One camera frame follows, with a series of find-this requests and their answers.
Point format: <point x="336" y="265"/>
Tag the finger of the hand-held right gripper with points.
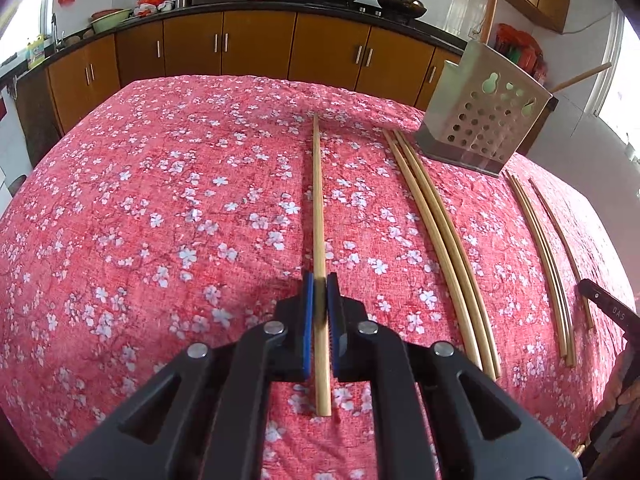
<point x="607" y="305"/>

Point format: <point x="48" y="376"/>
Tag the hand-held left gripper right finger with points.
<point x="332" y="320"/>

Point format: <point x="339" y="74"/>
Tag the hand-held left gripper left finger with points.
<point x="309" y="310"/>

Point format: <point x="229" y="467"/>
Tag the perforated metal chopstick holder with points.
<point x="480" y="110"/>

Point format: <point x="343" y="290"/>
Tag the bright window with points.
<point x="622" y="85"/>

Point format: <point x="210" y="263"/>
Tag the red bags with bottles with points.
<point x="520" y="50"/>

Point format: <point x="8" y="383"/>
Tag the wooden base cabinets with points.
<point x="260" y="42"/>

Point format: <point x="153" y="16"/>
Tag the gas stove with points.
<point x="367" y="10"/>

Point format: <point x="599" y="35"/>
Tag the black kitchen countertop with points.
<point x="280" y="5"/>

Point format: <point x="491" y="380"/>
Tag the black wok with lid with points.
<point x="402" y="4"/>

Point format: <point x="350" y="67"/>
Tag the red and white bag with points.
<point x="150" y="6"/>

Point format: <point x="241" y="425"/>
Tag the green basin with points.
<point x="110" y="20"/>

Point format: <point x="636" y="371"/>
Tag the yellow detergent bottle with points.
<point x="36" y="54"/>

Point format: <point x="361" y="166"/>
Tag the metal faucet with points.
<point x="56" y="32"/>

